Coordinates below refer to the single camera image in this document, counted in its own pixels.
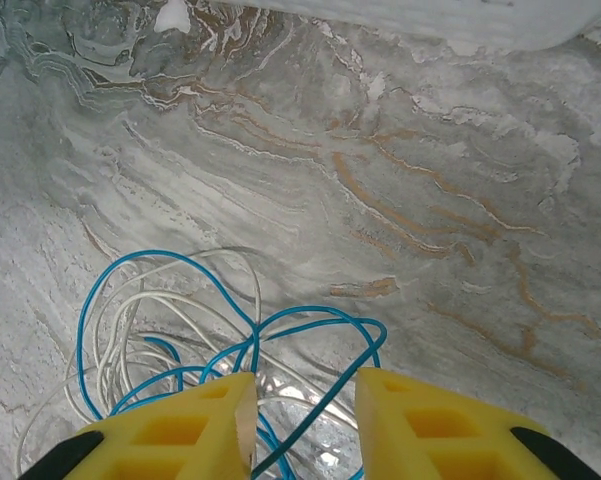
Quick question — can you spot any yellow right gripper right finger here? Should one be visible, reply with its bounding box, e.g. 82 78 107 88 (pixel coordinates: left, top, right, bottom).
354 366 601 480

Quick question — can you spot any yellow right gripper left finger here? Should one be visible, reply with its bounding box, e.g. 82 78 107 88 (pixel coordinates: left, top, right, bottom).
15 370 259 480

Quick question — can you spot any white cable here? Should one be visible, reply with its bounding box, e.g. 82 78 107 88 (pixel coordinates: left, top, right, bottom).
15 245 366 480

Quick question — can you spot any dark blue cable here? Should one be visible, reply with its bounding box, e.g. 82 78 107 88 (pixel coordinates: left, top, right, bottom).
199 305 387 480

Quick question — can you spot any light blue cable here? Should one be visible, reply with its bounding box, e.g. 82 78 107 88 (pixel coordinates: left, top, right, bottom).
77 248 262 480

